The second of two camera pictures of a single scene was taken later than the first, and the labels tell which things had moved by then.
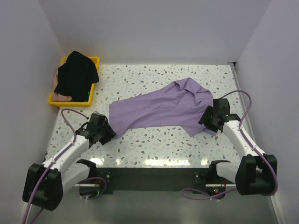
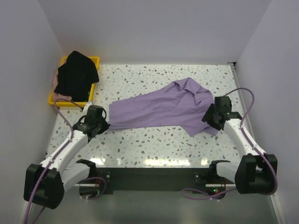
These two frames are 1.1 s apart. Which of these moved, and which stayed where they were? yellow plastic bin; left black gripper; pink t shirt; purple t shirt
Moved: left black gripper
Stayed: yellow plastic bin; purple t shirt; pink t shirt
